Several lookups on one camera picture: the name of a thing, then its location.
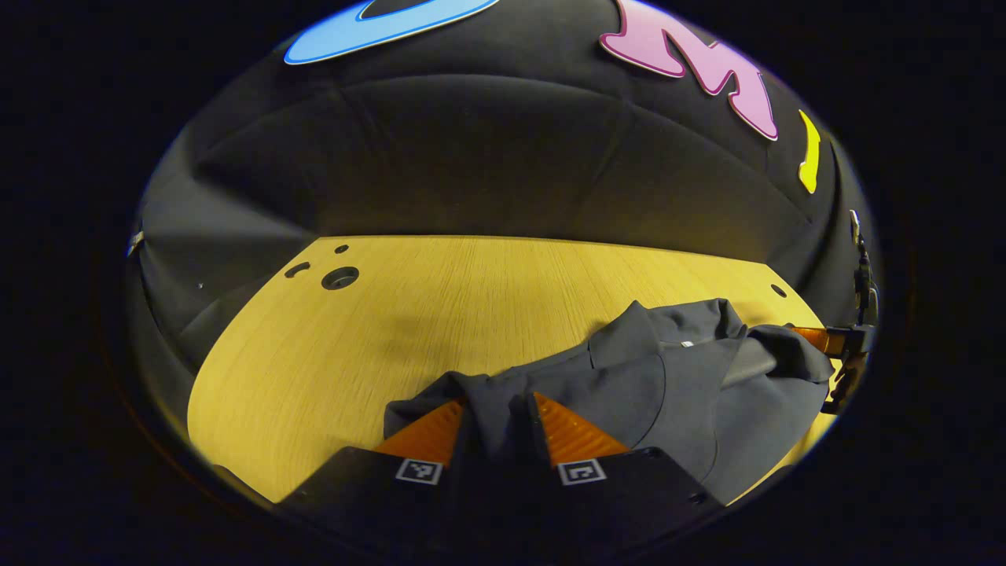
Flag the grey collared shirt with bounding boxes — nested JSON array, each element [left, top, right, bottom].
[[383, 299, 835, 508]]

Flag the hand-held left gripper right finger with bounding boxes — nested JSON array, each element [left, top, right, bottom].
[[525, 391, 724, 556]]

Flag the black backdrop cloth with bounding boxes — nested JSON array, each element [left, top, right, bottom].
[[126, 0, 881, 378]]

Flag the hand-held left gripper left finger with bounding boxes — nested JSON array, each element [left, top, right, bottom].
[[275, 397, 474, 553]]

